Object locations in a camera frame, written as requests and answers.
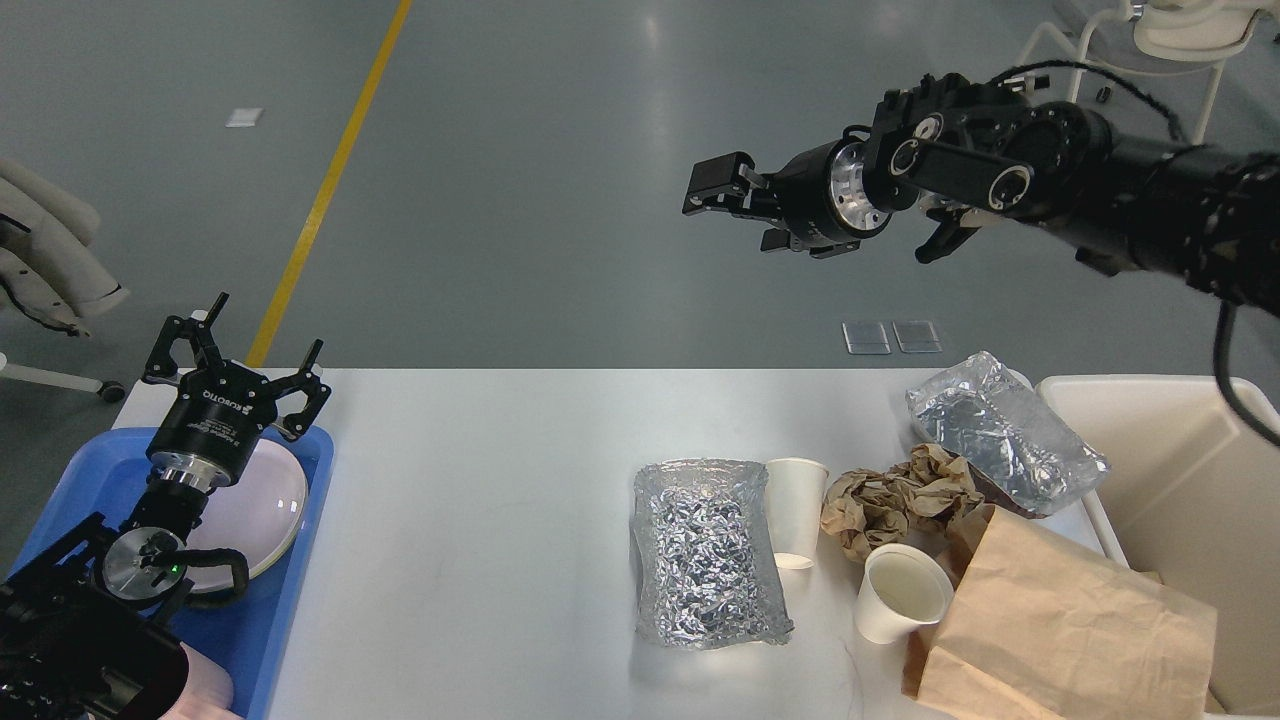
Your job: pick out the floor outlet plate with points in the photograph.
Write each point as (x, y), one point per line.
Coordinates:
(866, 338)
(917, 337)

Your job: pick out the brown paper bag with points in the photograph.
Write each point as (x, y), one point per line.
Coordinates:
(1043, 628)

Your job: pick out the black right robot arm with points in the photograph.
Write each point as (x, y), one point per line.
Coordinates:
(969, 154)

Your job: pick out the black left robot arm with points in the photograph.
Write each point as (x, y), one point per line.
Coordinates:
(86, 622)

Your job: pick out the foil tray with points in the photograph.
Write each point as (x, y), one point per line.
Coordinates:
(708, 579)

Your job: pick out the white rolling chair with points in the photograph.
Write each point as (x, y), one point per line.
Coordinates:
(1154, 38)

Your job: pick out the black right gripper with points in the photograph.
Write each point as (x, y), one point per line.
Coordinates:
(824, 208)

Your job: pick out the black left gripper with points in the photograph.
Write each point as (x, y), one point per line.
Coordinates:
(212, 420)

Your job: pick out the pink plate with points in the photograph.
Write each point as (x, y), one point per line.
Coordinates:
(265, 507)

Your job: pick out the crumpled brown paper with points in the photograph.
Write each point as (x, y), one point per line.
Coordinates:
(927, 494)

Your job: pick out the white paper on floor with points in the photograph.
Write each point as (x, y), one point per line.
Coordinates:
(240, 118)

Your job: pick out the white paper cup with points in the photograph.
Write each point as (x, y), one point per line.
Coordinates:
(793, 499)
(902, 590)

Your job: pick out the white chair with jacket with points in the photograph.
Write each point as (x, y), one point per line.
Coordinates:
(111, 392)

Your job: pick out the lying white paper cup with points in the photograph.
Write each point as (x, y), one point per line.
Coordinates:
(793, 499)

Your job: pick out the foil bag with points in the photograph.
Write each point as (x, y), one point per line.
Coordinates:
(983, 411)

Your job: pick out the cream plastic bin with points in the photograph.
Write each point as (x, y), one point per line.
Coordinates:
(1193, 497)

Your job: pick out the light green plate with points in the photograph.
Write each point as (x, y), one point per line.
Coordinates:
(260, 560)

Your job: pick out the blue plastic tray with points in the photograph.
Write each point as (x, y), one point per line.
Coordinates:
(108, 473)

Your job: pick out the pink mug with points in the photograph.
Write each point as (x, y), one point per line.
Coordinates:
(208, 691)

